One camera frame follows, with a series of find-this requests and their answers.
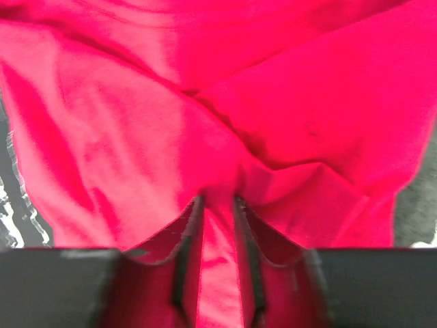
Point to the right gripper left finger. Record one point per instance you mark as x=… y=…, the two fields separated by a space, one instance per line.
x=154 y=285

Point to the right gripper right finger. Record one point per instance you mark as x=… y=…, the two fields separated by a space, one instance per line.
x=334 y=287

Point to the bright pink-red t-shirt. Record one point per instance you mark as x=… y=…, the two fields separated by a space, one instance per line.
x=313 y=114

